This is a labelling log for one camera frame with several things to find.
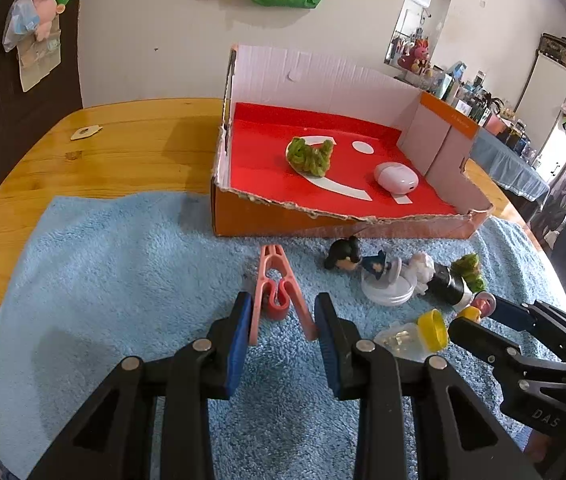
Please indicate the dark patterned bag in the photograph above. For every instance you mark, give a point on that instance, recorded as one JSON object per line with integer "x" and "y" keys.
{"x": 560, "y": 52}

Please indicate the clear jar with yellow lid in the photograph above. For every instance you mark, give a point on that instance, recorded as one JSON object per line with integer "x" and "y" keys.
{"x": 433, "y": 331}

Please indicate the yellow-haired pink doll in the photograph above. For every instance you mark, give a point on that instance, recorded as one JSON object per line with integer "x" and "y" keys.
{"x": 483, "y": 305}

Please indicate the green yarn scrunchie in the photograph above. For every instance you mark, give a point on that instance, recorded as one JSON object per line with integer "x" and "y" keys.
{"x": 309, "y": 157}
{"x": 468, "y": 267}

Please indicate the black-haired blue figurine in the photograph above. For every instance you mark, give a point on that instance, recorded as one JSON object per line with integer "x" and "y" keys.
{"x": 345, "y": 255}

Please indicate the pink clothespin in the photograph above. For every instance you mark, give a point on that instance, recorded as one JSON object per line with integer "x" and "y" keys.
{"x": 270, "y": 272}

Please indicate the pink earbud case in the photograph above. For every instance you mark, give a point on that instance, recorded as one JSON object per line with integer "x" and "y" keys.
{"x": 396, "y": 176}

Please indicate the row of cosmetic bottles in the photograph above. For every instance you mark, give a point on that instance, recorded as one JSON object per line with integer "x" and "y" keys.
{"x": 483, "y": 105}

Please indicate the white roll with black band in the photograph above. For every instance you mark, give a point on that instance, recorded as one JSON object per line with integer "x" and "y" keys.
{"x": 449, "y": 286}

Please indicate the round clear figurine base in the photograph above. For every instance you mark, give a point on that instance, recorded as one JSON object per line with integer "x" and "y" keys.
{"x": 387, "y": 294}

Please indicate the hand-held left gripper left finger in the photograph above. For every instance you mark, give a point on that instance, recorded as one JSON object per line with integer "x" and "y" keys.
{"x": 239, "y": 345}

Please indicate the white wardrobe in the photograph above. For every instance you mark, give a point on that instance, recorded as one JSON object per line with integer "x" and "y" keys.
{"x": 558, "y": 110}

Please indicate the wall mirror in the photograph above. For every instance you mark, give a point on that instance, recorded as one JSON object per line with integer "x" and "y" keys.
{"x": 428, "y": 0}

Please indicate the light blue towel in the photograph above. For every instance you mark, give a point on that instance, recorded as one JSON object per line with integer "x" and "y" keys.
{"x": 138, "y": 270}

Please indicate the white paper tag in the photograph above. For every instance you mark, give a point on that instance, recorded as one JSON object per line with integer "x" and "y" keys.
{"x": 85, "y": 132}

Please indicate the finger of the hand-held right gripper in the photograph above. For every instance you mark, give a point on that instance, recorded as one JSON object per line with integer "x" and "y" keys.
{"x": 483, "y": 342}
{"x": 510, "y": 313}

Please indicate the pink rabbit plush toy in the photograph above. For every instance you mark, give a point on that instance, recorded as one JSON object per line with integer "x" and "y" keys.
{"x": 417, "y": 55}

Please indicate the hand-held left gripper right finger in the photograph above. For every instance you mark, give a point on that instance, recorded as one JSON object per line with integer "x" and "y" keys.
{"x": 330, "y": 345}

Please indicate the clear plastic bag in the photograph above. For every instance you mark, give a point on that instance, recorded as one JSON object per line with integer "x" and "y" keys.
{"x": 18, "y": 25}

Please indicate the orange cardboard box red floor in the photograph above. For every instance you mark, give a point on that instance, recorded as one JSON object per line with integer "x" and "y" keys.
{"x": 273, "y": 130}

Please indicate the dresser with blue cloth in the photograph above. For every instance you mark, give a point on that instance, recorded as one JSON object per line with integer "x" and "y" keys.
{"x": 513, "y": 170}

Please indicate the person's right hand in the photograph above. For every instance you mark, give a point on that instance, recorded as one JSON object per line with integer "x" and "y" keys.
{"x": 539, "y": 449}

